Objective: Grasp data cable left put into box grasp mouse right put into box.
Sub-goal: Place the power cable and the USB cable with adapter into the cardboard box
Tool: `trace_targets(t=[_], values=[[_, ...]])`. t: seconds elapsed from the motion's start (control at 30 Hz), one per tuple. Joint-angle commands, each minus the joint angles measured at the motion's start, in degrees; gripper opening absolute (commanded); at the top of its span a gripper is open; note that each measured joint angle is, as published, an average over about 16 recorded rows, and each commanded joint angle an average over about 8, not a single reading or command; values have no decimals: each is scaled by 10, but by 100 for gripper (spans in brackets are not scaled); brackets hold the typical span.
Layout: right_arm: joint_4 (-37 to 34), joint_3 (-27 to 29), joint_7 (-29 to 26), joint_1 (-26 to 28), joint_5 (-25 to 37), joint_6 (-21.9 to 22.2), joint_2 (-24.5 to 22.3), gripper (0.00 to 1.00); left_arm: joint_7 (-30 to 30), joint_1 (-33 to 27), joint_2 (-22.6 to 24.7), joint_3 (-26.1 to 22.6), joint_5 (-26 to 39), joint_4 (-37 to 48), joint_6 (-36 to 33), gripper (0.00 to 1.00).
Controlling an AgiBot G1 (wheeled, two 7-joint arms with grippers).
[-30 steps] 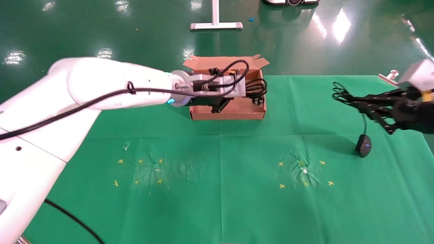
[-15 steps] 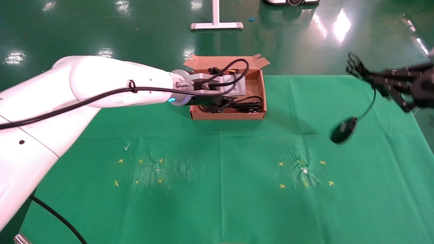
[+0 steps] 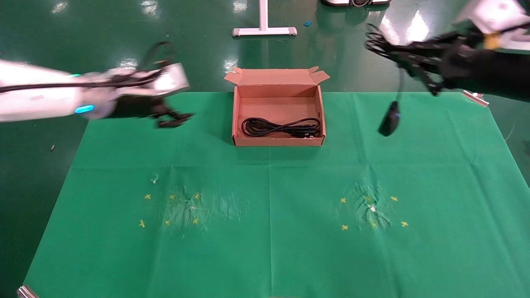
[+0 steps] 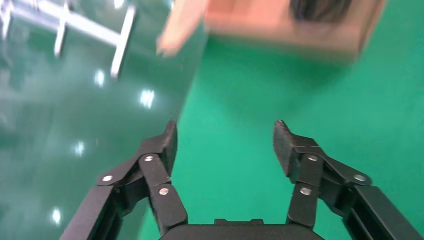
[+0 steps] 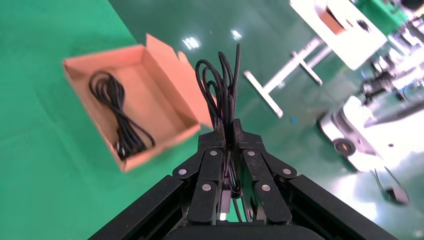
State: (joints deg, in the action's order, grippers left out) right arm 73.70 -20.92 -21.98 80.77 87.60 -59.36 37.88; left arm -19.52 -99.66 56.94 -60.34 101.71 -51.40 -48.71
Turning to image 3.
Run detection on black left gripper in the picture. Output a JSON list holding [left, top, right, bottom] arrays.
[[112, 96, 194, 128]]

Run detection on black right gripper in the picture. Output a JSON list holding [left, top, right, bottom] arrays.
[[387, 33, 530, 101]]

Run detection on black adapter with thin cord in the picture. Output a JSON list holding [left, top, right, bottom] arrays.
[[364, 23, 405, 137]]

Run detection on black data cable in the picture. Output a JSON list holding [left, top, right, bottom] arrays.
[[241, 117, 322, 139]]

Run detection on black white robot base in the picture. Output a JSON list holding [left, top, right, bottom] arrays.
[[322, 0, 392, 8]]

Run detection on open brown cardboard box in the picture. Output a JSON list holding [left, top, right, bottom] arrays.
[[224, 66, 330, 147]]

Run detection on white metal stand base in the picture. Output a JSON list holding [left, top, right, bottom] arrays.
[[232, 0, 298, 37]]

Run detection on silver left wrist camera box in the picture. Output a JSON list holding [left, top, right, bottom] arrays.
[[151, 62, 191, 96]]

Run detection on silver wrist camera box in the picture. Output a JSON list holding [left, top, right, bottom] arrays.
[[151, 62, 191, 96], [455, 0, 530, 51]]

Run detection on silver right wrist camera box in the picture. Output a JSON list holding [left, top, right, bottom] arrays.
[[455, 0, 530, 51]]

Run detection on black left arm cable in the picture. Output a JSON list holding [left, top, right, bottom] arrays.
[[0, 41, 175, 94]]

